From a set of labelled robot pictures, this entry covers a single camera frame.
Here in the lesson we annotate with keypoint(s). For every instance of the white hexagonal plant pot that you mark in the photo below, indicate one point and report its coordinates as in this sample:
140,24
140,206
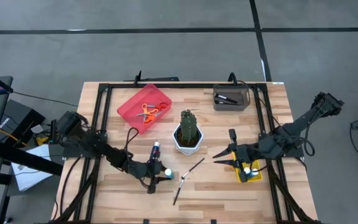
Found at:
186,151

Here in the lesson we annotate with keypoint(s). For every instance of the yellow plastic basket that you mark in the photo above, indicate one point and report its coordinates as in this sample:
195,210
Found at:
259,177

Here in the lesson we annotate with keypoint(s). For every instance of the green cactus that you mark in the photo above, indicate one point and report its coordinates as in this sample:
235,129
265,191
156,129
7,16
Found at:
188,124

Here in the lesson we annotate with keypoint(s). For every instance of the black mount bracket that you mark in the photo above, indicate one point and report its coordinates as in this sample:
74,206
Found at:
163,79

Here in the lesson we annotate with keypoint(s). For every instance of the black stand beam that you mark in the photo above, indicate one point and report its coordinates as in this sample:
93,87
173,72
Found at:
26,158

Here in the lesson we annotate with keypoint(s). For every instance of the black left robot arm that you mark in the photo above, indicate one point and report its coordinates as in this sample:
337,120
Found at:
104,151

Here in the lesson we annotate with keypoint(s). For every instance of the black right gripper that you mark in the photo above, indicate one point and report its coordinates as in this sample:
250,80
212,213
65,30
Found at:
244,154

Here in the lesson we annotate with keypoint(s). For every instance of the black aluminium table frame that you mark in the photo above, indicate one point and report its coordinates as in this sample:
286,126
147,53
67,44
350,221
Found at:
182,85

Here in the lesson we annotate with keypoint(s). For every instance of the black paintbrush silver ferrule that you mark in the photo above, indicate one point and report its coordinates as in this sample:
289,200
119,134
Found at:
194,167
178,193

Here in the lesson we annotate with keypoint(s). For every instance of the black thick-bristle brush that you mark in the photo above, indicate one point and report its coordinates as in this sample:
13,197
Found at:
227,98
221,102

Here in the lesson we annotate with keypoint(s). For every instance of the black computer case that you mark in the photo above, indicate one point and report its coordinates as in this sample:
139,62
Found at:
14,118

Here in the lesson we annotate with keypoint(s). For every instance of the teal striped paint bottle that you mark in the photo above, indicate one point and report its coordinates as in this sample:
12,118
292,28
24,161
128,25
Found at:
168,172

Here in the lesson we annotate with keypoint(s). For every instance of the red translucent plastic bin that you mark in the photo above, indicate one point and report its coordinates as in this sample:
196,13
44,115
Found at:
132,109

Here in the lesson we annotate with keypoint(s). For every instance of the black table edge clip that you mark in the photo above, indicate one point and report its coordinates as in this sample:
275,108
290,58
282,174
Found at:
213,221
146,221

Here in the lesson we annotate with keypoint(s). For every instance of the white paper sheet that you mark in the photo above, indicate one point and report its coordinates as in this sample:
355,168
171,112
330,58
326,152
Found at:
30,177

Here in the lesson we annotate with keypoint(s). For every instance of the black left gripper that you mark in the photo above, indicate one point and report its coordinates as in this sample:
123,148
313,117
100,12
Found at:
145,169

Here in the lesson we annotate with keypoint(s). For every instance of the dark blue paint bottle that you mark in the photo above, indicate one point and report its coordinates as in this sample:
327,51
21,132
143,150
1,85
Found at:
155,151

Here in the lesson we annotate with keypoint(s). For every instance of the grey plastic bin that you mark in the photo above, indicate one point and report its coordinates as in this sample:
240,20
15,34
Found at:
244,105

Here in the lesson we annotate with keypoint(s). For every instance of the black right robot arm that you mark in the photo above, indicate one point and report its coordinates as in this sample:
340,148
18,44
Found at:
303,123

